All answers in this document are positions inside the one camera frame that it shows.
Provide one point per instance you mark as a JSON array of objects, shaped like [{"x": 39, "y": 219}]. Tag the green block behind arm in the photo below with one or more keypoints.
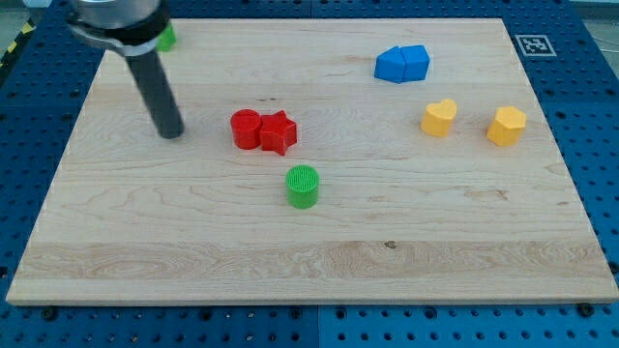
[{"x": 167, "y": 39}]

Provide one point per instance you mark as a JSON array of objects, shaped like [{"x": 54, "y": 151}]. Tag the red star block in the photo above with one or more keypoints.
[{"x": 277, "y": 133}]

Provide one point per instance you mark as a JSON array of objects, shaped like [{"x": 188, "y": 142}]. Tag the green cylinder block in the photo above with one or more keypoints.
[{"x": 302, "y": 182}]

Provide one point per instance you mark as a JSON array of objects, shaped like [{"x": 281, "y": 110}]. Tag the light wooden board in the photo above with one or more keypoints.
[{"x": 402, "y": 217}]

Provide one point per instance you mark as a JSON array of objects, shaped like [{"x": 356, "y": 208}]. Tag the red cylinder block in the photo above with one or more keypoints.
[{"x": 246, "y": 125}]

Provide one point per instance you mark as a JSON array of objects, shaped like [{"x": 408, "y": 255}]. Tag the blue left angular block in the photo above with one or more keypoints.
[{"x": 390, "y": 65}]

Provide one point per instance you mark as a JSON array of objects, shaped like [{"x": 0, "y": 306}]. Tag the yellow heart block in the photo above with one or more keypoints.
[{"x": 438, "y": 118}]

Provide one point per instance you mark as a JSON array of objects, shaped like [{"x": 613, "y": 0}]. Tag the blue right pentagon block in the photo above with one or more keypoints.
[{"x": 416, "y": 62}]

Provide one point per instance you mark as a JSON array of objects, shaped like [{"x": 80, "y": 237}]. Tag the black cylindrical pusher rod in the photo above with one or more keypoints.
[{"x": 152, "y": 83}]

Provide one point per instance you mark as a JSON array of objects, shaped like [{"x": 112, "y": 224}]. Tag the yellow pentagon block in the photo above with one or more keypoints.
[{"x": 507, "y": 126}]

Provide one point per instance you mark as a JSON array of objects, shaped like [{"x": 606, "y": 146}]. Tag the white fiducial marker tag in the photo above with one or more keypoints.
[{"x": 534, "y": 45}]

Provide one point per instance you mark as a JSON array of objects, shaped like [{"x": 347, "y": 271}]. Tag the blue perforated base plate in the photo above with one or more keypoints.
[{"x": 45, "y": 73}]

